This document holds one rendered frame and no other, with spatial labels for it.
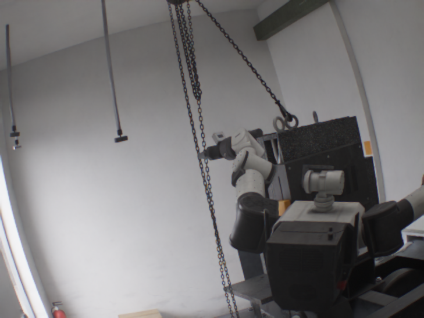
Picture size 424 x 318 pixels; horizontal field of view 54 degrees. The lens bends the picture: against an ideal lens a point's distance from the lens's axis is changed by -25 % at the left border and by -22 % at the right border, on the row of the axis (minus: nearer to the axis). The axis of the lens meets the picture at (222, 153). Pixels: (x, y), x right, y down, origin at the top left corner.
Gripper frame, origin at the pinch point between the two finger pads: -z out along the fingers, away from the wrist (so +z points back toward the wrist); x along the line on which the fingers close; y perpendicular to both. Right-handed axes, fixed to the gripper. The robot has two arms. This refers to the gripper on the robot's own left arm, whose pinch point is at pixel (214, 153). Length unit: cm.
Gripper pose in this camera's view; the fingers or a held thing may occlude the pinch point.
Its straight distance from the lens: 215.3
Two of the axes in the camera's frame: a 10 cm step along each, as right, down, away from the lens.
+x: 8.2, -1.6, 5.5
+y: -2.2, -9.8, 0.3
